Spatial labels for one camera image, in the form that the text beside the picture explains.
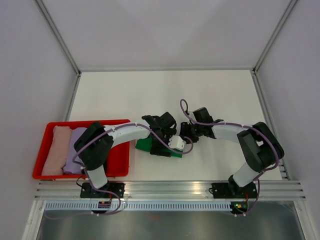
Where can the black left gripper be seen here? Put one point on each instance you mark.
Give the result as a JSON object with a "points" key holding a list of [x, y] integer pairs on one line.
{"points": [[155, 150]]}

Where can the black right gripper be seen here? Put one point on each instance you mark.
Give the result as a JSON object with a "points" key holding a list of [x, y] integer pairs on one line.
{"points": [[185, 127]]}

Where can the green t shirt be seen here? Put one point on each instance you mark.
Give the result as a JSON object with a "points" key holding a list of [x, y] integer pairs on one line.
{"points": [[145, 145]]}

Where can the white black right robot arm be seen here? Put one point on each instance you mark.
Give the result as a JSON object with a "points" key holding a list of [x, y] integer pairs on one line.
{"points": [[260, 148]]}

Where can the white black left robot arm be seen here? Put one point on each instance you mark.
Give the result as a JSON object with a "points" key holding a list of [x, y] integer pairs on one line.
{"points": [[95, 146]]}

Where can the red plastic bin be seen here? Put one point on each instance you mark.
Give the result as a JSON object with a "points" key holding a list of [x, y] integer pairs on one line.
{"points": [[117, 164]]}

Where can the pink rolled t shirt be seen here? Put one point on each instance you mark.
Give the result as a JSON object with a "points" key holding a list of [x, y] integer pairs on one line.
{"points": [[58, 152]]}

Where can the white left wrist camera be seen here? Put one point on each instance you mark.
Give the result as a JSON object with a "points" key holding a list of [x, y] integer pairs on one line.
{"points": [[177, 143]]}

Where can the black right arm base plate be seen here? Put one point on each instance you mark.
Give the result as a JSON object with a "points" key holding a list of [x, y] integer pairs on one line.
{"points": [[225, 190]]}

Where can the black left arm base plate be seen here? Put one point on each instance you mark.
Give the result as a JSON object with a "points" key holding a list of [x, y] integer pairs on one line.
{"points": [[87, 192]]}

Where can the aluminium mounting rail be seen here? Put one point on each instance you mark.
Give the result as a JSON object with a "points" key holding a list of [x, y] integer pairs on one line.
{"points": [[270, 190]]}

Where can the white slotted cable duct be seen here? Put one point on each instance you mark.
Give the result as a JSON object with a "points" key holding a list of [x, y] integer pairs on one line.
{"points": [[52, 205]]}

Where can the aluminium frame post left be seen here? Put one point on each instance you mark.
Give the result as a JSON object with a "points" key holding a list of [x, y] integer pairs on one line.
{"points": [[57, 35]]}

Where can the aluminium frame post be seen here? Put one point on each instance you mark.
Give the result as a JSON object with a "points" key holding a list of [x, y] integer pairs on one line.
{"points": [[57, 35], [275, 33]]}

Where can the aluminium frame post right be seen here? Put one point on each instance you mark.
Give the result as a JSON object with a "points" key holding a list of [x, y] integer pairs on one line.
{"points": [[275, 33]]}

